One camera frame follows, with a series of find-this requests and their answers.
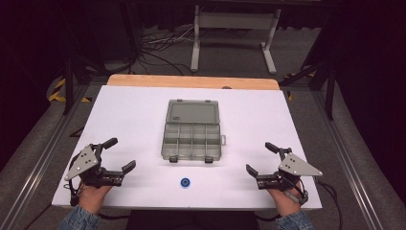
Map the yellow black floor tape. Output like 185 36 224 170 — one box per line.
47 78 93 104

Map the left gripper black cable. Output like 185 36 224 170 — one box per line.
63 152 84 208

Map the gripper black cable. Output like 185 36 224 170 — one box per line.
63 152 84 208
315 179 345 230

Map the black metal stand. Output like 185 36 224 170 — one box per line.
280 57 337 121
61 56 108 116

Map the person's left hand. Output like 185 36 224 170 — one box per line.
78 183 113 216

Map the bundle of floor cables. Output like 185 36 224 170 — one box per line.
139 26 196 75

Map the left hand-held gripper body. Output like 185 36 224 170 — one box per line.
64 143 125 189

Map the grey metal stand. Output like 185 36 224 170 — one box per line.
190 4 282 76

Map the aluminium floor rail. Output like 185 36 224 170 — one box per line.
0 83 91 230
312 90 386 230

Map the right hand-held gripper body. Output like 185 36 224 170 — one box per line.
256 147 324 193

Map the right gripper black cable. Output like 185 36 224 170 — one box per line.
315 179 345 230

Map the person's right hand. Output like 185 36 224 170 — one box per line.
266 183 303 218

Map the grey clear compartment box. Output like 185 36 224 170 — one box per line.
160 98 227 164

